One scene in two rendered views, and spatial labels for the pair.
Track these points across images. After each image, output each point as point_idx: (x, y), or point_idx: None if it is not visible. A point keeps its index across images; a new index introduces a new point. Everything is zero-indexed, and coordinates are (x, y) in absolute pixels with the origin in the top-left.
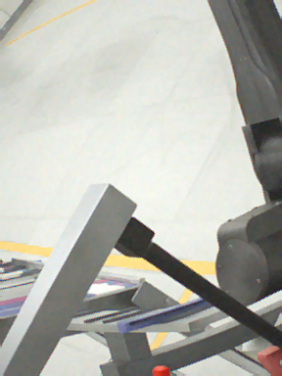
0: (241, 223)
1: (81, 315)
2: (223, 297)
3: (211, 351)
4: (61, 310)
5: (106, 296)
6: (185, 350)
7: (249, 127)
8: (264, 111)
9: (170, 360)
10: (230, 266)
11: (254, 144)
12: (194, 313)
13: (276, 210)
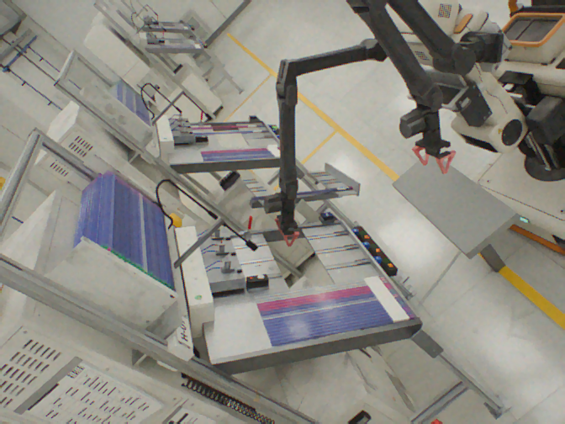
0: (267, 198)
1: (252, 182)
2: (234, 232)
3: None
4: (213, 231)
5: (277, 158)
6: None
7: (279, 177)
8: (282, 177)
9: None
10: (265, 204)
11: (279, 181)
12: None
13: (276, 198)
